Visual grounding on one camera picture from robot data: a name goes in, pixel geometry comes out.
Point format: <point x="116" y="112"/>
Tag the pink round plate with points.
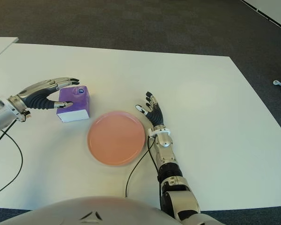
<point x="116" y="139"/>

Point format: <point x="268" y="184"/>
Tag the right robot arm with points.
<point x="168" y="161"/>

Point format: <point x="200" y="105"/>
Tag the white controller on floor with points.
<point x="277" y="83"/>

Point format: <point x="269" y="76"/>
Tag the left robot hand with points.
<point x="36" y="98"/>

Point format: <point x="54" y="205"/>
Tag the purple tissue paper pack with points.
<point x="79" y="103"/>

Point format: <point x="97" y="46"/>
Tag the white neighbouring table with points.
<point x="0" y="45"/>

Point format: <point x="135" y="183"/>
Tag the grey robot torso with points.
<point x="89" y="211"/>

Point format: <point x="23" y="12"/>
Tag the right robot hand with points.
<point x="156" y="116"/>

